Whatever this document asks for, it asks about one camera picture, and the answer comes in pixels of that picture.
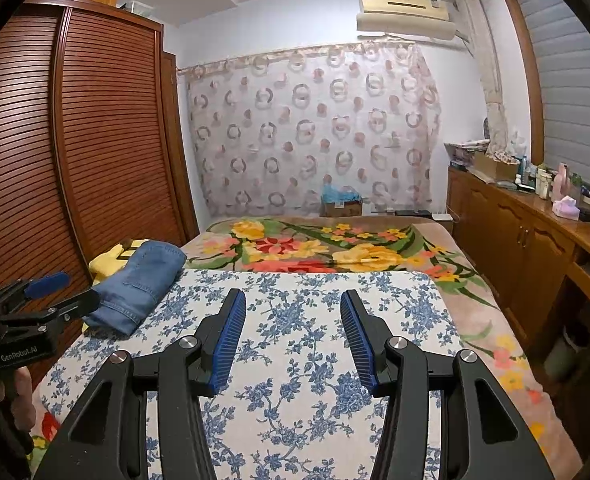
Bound open cardboard box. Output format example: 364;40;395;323
474;152;520;181

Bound blue denim pants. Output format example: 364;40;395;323
82;241;188;337

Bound grey trash bin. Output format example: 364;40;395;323
545;327;590;381

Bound cream air conditioner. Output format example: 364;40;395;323
356;0;470;41

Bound beige tied curtain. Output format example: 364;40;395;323
455;0;510;156

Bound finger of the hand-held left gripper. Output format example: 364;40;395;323
0;271;72;307
40;289;102;327

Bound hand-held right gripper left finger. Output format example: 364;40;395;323
34;288;248;480

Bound ring patterned curtain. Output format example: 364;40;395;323
177;42;443;218

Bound blue plastic bag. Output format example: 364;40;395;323
322;184;362;206

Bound blue floral white sheet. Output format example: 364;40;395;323
40;267;468;480

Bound wooden sideboard cabinet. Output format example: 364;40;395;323
447;167;590;361

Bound colourful flower blanket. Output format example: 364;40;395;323
25;216;583;480

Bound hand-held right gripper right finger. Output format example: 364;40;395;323
340;290;556;480

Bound pink tissue box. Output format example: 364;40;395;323
552;196;582;220

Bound pink bottle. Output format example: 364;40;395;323
554;162;570;201

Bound wooden louvered wardrobe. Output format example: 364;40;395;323
0;0;200;391

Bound grey window blind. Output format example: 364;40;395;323
512;0;590;201

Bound stack of printed papers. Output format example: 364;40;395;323
445;140;490;167

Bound person's left hand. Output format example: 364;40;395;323
2;365;38;453

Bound yellow plush toy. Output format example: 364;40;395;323
89;240;148;286

